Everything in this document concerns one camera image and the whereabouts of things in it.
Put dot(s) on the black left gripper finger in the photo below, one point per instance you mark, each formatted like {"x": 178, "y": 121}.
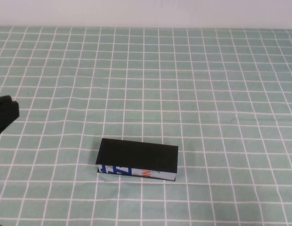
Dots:
{"x": 2, "y": 100}
{"x": 5, "y": 115}

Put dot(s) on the green white checked tablecloth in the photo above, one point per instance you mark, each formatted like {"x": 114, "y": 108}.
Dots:
{"x": 160, "y": 82}

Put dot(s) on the black printed glasses case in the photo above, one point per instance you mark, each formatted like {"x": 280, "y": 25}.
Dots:
{"x": 136, "y": 155}

